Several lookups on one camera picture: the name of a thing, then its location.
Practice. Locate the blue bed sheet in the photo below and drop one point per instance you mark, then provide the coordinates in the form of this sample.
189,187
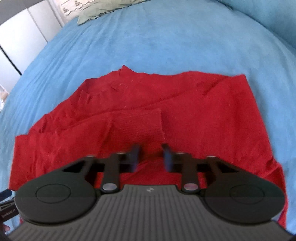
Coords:
164,37

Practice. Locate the green pillow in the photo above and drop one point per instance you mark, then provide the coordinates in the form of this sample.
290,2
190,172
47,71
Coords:
99,8

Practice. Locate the red knit sweater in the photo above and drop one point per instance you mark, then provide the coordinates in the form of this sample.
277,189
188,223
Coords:
193,112

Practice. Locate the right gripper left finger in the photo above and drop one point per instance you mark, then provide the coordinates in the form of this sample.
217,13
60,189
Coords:
116,164

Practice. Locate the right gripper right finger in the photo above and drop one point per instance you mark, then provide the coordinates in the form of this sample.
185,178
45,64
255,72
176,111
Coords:
184,164

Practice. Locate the cream quilted headboard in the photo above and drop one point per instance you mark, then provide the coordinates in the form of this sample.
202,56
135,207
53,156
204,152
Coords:
66,10

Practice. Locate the white grey wardrobe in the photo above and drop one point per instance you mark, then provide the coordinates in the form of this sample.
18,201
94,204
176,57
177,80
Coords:
26,28

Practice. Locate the rolled blue duvet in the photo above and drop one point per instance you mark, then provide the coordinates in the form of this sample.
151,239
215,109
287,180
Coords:
278,16

